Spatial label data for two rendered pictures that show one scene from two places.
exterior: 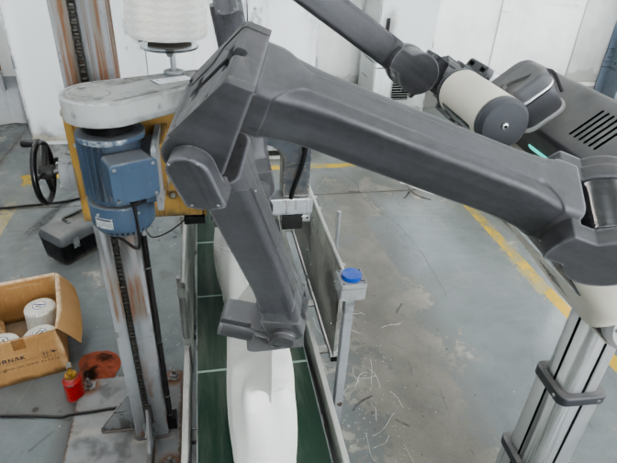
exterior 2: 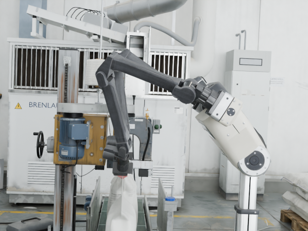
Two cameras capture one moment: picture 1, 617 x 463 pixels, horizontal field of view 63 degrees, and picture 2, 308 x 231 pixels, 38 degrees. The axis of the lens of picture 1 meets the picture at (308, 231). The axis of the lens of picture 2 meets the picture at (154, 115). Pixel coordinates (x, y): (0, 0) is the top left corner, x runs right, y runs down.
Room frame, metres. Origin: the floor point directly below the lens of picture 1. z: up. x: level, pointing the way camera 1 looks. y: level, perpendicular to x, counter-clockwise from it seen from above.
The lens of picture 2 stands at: (-1.49, -0.43, 1.51)
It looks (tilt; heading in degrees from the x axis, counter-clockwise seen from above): 3 degrees down; 9
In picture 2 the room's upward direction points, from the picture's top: 2 degrees clockwise
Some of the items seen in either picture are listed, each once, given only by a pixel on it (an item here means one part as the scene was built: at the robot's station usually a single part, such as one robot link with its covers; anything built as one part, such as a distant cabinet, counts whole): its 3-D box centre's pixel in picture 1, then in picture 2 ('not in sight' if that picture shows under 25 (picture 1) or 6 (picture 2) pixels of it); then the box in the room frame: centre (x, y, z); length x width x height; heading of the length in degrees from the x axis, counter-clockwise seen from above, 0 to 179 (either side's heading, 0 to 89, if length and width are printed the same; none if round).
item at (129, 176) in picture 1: (131, 180); (78, 133); (0.99, 0.39, 1.25); 0.10 x 0.08 x 0.12; 127
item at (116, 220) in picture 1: (117, 179); (72, 138); (1.07, 0.46, 1.21); 0.15 x 0.15 x 0.25
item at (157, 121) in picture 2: not in sight; (156, 126); (1.34, -0.01, 1.29); 0.08 x 0.05 x 0.09; 12
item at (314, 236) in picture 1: (311, 238); (163, 217); (1.92, -0.02, 0.54); 1.05 x 0.02 x 0.41; 12
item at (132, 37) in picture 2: not in sight; (135, 65); (3.70, 0.61, 1.82); 0.51 x 0.27 x 0.71; 12
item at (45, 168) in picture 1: (42, 172); (40, 144); (1.24, 0.73, 1.13); 0.18 x 0.11 x 0.18; 12
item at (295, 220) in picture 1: (296, 218); (145, 172); (1.32, 0.04, 0.98); 0.09 x 0.05 x 0.05; 102
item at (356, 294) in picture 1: (350, 285); (169, 204); (1.23, -0.14, 0.81); 0.08 x 0.08 x 0.06; 12
